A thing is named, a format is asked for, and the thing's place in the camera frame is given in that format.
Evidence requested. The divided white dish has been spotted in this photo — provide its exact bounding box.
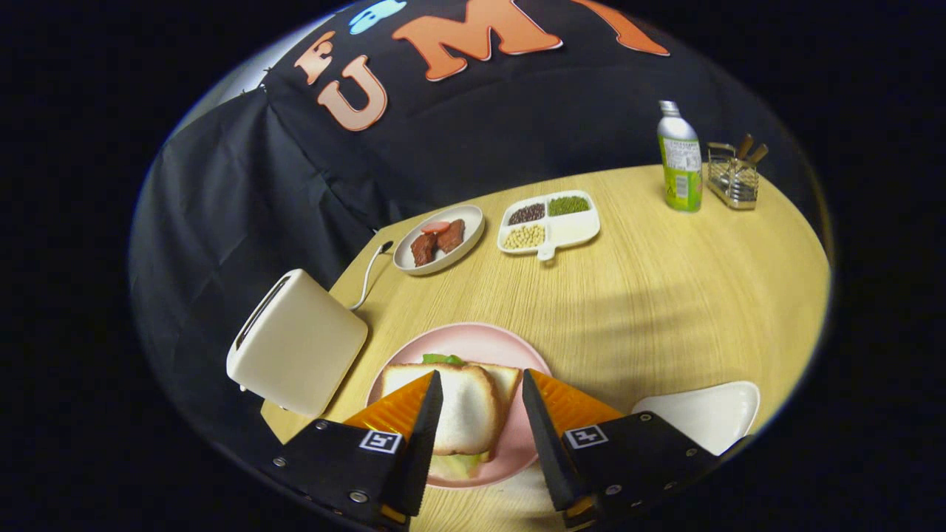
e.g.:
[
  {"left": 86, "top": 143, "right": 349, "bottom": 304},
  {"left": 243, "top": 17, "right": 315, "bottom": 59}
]
[{"left": 497, "top": 190, "right": 601, "bottom": 262}]

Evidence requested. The bread slice under ham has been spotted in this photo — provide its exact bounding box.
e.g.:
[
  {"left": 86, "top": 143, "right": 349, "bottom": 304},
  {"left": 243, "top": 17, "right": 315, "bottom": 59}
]
[{"left": 480, "top": 364, "right": 523, "bottom": 415}]

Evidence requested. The square white plate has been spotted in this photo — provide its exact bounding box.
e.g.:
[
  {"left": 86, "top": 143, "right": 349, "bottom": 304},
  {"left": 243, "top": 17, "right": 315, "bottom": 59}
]
[{"left": 630, "top": 381, "right": 761, "bottom": 457}]

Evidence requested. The pile of soybeans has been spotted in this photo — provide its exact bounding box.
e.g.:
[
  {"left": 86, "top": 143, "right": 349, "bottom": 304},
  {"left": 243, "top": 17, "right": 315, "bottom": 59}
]
[{"left": 503, "top": 224, "right": 545, "bottom": 250}]

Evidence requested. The black backdrop cloth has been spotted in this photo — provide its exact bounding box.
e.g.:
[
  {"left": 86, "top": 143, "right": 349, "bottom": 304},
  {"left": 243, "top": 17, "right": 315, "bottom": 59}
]
[{"left": 127, "top": 0, "right": 828, "bottom": 444}]

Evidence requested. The green lettuce leaf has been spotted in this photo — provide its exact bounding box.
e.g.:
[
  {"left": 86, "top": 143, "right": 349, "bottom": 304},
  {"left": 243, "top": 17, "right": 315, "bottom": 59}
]
[{"left": 423, "top": 353, "right": 492, "bottom": 481}]

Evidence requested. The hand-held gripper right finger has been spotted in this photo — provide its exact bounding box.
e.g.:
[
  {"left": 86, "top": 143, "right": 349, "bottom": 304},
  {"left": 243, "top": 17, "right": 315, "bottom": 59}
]
[{"left": 522, "top": 369, "right": 721, "bottom": 529}]

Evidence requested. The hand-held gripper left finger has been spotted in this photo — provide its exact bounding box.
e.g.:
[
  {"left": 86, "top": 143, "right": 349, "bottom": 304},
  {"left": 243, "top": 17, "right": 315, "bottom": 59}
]
[{"left": 272, "top": 370, "right": 444, "bottom": 531}]

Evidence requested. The plain bread slice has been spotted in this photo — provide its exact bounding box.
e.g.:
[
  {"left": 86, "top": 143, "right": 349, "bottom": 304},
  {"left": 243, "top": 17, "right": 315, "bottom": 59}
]
[{"left": 381, "top": 362, "right": 503, "bottom": 457}]

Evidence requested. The green metal drink bottle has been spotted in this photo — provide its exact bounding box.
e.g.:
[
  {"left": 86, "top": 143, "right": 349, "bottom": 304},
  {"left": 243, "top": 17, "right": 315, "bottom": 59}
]
[{"left": 657, "top": 100, "right": 704, "bottom": 214}]

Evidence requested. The pink plate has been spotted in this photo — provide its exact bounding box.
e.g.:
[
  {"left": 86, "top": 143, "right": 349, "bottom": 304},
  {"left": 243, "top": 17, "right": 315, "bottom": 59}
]
[{"left": 366, "top": 322, "right": 554, "bottom": 490}]

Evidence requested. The round white plate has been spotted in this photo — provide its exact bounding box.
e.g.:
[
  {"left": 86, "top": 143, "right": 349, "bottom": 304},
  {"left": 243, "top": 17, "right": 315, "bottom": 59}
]
[{"left": 393, "top": 204, "right": 486, "bottom": 276}]

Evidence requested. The white toaster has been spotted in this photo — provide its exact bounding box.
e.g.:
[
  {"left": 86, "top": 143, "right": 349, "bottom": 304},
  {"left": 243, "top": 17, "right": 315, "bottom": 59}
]
[{"left": 226, "top": 268, "right": 369, "bottom": 419}]

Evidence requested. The white toaster cable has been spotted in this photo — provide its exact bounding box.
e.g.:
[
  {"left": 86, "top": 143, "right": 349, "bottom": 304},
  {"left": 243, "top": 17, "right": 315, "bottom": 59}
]
[{"left": 347, "top": 240, "right": 395, "bottom": 312}]

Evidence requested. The metal wire utensil holder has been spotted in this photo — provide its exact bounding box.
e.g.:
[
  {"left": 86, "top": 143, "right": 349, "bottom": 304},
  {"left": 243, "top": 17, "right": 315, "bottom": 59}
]
[{"left": 707, "top": 142, "right": 760, "bottom": 211}]

